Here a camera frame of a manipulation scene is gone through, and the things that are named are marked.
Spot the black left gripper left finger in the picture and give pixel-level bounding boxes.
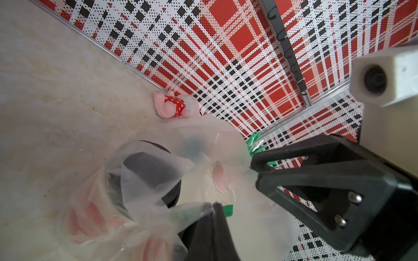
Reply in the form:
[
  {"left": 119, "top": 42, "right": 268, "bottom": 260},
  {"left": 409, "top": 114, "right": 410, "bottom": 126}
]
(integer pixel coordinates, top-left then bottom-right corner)
[{"left": 181, "top": 214, "right": 213, "bottom": 261}]

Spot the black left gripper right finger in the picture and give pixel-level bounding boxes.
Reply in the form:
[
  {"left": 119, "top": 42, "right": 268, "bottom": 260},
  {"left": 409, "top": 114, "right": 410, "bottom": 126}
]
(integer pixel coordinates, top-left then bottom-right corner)
[{"left": 212, "top": 203, "right": 240, "bottom": 261}]

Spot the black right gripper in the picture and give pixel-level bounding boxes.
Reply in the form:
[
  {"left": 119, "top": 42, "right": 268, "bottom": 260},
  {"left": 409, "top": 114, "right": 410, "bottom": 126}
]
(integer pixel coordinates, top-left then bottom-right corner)
[{"left": 251, "top": 135, "right": 418, "bottom": 261}]

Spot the green straw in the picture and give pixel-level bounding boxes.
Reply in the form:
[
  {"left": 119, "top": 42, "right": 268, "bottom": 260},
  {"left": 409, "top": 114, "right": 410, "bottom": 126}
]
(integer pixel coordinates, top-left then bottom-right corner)
[
  {"left": 171, "top": 202, "right": 233, "bottom": 229},
  {"left": 247, "top": 133, "right": 266, "bottom": 157}
]

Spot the clear plastic carrier bag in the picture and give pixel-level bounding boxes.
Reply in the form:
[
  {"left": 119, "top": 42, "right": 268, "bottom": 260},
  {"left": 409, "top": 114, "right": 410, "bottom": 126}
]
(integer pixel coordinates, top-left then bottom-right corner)
[{"left": 58, "top": 115, "right": 300, "bottom": 261}]

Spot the red milk tea cup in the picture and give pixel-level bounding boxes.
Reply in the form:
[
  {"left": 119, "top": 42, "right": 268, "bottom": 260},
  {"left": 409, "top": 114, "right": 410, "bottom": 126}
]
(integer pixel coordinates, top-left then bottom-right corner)
[
  {"left": 105, "top": 140, "right": 194, "bottom": 261},
  {"left": 64, "top": 174, "right": 131, "bottom": 244}
]

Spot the pink plush toy red dress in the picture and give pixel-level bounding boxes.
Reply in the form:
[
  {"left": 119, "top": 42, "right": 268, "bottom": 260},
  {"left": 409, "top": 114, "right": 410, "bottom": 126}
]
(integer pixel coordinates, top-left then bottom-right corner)
[{"left": 153, "top": 91, "right": 201, "bottom": 120}]

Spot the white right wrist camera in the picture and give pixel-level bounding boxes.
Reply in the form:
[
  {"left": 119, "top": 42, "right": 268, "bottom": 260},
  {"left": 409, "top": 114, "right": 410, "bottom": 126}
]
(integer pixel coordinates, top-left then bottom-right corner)
[{"left": 349, "top": 45, "right": 418, "bottom": 177}]

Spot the black wall hook rail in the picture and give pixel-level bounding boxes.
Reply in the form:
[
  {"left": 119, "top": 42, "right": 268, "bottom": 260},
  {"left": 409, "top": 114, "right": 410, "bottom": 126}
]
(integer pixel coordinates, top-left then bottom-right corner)
[{"left": 261, "top": 0, "right": 310, "bottom": 97}]

